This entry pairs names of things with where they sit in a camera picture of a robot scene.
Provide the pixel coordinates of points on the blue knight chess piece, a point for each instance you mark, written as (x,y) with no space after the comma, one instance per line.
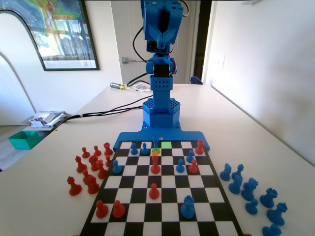
(249,189)
(225,172)

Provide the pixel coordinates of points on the pile of papers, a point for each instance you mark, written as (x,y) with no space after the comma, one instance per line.
(46,118)

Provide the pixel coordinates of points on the white door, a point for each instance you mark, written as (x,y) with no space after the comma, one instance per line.
(128,37)

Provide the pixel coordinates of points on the red pawn chess piece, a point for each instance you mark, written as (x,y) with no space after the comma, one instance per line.
(101,211)
(193,167)
(85,175)
(118,211)
(97,152)
(108,162)
(85,153)
(154,192)

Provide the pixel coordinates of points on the blue pawn chess piece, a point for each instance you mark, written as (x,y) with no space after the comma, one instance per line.
(190,157)
(180,167)
(133,150)
(116,168)
(251,207)
(144,150)
(271,231)

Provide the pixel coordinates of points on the white paper leaflet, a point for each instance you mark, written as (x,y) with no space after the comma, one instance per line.
(140,87)

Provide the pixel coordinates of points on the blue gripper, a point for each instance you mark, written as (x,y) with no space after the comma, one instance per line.
(161,37)

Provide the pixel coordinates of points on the green plastic bin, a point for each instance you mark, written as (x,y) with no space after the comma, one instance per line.
(22,141)

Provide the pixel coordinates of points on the red piece board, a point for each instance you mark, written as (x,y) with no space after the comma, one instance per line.
(155,167)

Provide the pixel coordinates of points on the blue plastic part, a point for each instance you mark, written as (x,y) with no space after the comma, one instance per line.
(196,80)

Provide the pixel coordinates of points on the black framed poster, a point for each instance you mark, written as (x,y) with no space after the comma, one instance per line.
(66,37)

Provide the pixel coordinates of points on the red rook chess piece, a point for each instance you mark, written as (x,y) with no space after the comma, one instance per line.
(199,148)
(107,149)

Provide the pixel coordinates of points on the white arched panel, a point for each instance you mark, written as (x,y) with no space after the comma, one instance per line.
(17,49)

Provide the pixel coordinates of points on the black and white chessboard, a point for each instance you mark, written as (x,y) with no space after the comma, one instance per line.
(172,182)

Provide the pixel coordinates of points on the blue rook chess piece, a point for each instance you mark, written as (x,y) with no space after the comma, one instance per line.
(268,198)
(188,207)

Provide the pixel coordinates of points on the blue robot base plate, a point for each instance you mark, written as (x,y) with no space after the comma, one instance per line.
(133,137)

